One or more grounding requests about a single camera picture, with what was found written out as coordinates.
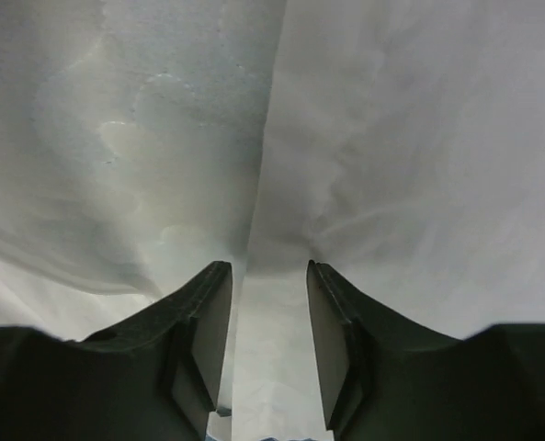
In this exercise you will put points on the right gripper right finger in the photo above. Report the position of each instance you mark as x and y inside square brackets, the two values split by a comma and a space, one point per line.
[385, 377]

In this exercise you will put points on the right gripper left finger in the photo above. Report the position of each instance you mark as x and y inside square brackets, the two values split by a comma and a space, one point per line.
[153, 376]

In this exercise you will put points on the blue white pillowcase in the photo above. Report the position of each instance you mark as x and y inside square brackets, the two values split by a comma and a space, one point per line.
[400, 142]

